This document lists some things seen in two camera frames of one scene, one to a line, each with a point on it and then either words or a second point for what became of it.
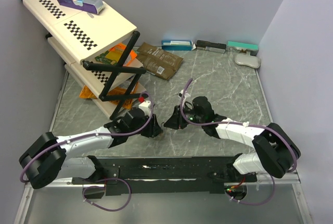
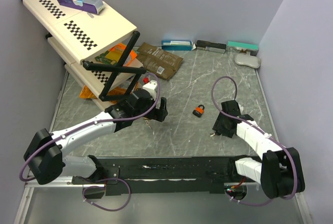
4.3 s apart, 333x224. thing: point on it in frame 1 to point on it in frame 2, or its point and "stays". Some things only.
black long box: x=214 y=47 stays
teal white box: x=239 y=47 stays
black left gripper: x=154 y=129 to x=157 y=114
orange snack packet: x=120 y=47 stays
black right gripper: x=176 y=121 to x=218 y=126
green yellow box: x=111 y=58 stays
